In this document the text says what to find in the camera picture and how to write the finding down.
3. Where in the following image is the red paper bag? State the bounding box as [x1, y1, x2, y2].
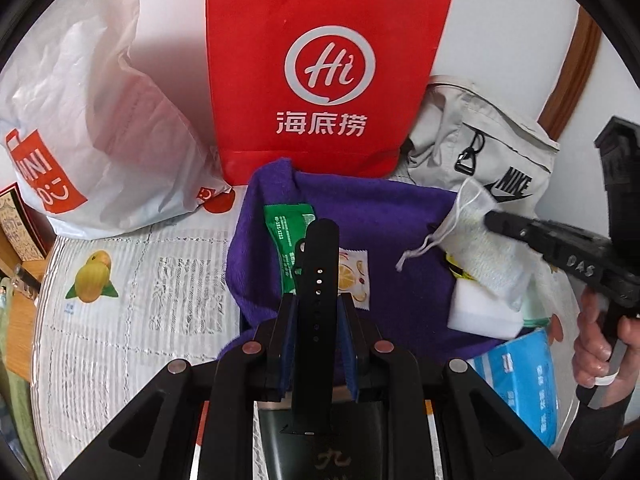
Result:
[206, 0, 453, 186]

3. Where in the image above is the person's right hand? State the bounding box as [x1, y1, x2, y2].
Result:
[572, 290, 640, 392]

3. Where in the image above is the grey backpack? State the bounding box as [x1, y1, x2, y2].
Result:
[400, 75, 561, 211]

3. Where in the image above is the pale green cloth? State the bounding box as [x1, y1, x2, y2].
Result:
[522, 290, 553, 328]

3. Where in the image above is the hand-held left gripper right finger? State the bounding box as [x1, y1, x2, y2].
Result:
[337, 292, 571, 480]

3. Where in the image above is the white mesh drawstring pouch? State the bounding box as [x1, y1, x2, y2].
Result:
[396, 177, 543, 311]

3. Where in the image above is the fruit print tablecloth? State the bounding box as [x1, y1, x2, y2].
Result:
[30, 170, 581, 480]

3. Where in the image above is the patterned brown box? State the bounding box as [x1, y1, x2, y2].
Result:
[0, 182, 51, 263]

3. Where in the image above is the person's right forearm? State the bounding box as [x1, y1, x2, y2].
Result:
[560, 385, 640, 480]

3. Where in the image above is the white plastic shopping bag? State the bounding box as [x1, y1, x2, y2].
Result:
[0, 0, 236, 240]

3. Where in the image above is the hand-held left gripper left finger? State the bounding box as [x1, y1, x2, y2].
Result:
[55, 294, 298, 480]

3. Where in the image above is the fruit print wipe sachet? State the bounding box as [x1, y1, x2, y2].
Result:
[336, 247, 370, 307]

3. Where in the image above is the green sachet packet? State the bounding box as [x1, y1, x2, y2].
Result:
[263, 203, 317, 295]

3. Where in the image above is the black watch strap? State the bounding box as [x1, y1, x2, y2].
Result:
[289, 219, 342, 436]

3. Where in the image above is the wooden door frame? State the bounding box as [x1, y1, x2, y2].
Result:
[537, 7, 603, 141]

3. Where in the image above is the blue tissue pack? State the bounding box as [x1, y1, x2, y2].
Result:
[467, 327, 560, 448]

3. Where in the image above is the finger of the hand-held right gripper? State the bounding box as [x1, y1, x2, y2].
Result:
[484, 210, 561, 263]

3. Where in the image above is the purple towel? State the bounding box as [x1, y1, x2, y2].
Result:
[215, 159, 506, 386]

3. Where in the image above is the dark square tin box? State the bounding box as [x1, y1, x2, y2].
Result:
[190, 385, 446, 480]

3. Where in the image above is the white sponge block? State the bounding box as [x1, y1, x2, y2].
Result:
[447, 280, 528, 340]

